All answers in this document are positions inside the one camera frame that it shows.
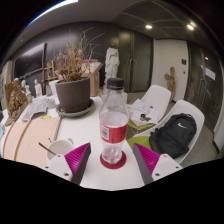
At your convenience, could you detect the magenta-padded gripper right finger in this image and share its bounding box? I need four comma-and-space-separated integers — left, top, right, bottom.
132, 142, 183, 186

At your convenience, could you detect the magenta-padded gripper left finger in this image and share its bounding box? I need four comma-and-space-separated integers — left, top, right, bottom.
43, 142, 92, 185

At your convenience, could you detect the clear red-labelled drink bottle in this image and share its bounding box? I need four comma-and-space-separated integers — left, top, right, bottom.
98, 77, 130, 165

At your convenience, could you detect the green seat cushion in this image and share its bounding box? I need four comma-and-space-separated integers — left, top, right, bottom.
126, 135, 153, 151
127, 119, 151, 132

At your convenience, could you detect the white ceramic cup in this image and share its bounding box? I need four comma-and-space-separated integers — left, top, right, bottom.
46, 137, 75, 162

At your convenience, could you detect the metal spoon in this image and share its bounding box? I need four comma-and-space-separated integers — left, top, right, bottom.
38, 142, 57, 157

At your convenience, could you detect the black backpack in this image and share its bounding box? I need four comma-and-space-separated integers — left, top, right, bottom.
148, 113, 198, 160

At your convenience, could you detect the grey pot saucer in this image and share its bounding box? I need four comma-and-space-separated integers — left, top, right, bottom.
55, 98, 96, 119

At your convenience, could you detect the papers stack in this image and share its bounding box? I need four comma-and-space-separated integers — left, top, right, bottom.
128, 98, 160, 128

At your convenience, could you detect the beige wooden drawing board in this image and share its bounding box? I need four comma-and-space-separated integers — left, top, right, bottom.
2, 116, 63, 169

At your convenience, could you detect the small grey cup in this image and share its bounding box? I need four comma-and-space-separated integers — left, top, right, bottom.
46, 98, 57, 110

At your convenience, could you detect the dried plant in grey pot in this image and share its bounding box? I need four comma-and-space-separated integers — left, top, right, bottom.
51, 28, 105, 113

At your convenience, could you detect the white plastic chair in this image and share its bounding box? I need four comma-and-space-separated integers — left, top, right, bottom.
126, 99, 206, 165
126, 84, 172, 134

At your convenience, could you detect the crumpled printed plastic bag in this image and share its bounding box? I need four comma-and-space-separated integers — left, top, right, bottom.
21, 96, 49, 122

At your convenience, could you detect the wooden figure sculpture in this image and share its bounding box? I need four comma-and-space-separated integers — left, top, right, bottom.
164, 66, 177, 103

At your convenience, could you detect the small white figurine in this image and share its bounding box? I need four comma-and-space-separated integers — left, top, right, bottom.
33, 78, 43, 98

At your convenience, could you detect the cardboard box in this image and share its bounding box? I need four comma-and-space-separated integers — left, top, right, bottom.
81, 59, 105, 98

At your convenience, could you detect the wooden easel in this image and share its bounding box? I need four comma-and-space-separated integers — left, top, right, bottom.
41, 61, 56, 96

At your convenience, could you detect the white plaster statue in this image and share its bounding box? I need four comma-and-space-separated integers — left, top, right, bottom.
104, 43, 121, 88

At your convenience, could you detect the dark wall screen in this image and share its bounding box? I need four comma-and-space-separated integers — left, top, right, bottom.
13, 42, 47, 80

